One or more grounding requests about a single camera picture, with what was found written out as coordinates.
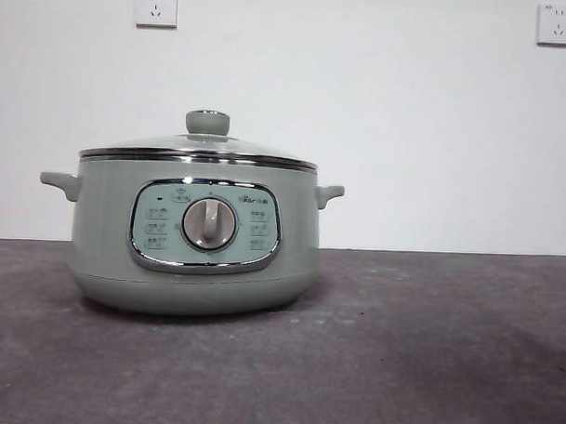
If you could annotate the glass lid with green knob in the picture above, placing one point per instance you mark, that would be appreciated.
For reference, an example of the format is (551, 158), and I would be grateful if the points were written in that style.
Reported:
(207, 122)

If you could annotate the sage green electric pot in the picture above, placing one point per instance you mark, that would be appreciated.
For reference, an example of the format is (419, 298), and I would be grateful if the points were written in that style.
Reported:
(105, 243)

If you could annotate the white wall socket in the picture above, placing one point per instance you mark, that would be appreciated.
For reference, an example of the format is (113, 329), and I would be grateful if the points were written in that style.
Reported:
(156, 7)
(557, 25)

